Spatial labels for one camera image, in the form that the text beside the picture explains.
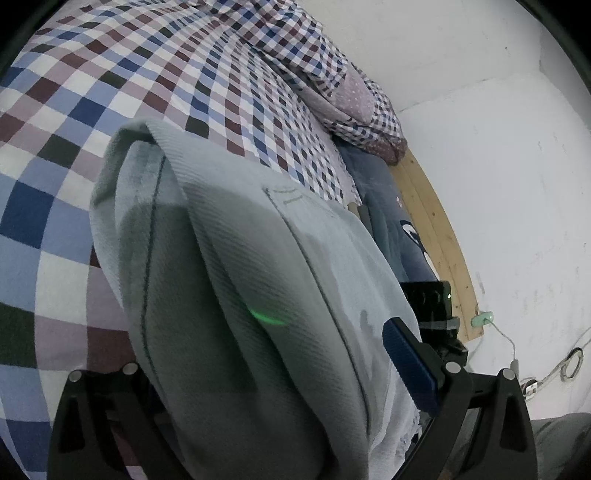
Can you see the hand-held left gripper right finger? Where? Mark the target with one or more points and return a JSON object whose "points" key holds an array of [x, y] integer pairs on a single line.
{"points": [[411, 364]]}

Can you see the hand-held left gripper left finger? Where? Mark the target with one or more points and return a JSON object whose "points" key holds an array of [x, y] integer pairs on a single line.
{"points": [[124, 397]]}

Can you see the light grey garment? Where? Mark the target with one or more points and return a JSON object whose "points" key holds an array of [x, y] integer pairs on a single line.
{"points": [[258, 277]]}

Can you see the green white plug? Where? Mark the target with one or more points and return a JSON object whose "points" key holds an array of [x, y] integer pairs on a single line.
{"points": [[482, 318]]}

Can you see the blue printed cloth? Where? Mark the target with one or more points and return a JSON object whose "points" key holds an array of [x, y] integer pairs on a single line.
{"points": [[383, 207]]}

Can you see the person's grey trousers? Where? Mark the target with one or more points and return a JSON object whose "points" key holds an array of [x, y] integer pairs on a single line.
{"points": [[558, 443]]}

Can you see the lilac dotted checkered quilt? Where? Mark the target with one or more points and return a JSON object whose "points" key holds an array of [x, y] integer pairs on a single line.
{"points": [[360, 92]]}

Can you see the checkered bed sheet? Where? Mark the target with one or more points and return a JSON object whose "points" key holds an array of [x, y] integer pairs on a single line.
{"points": [[92, 92]]}

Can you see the wooden bed frame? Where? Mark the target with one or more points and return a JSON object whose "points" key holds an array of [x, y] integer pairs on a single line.
{"points": [[443, 240]]}

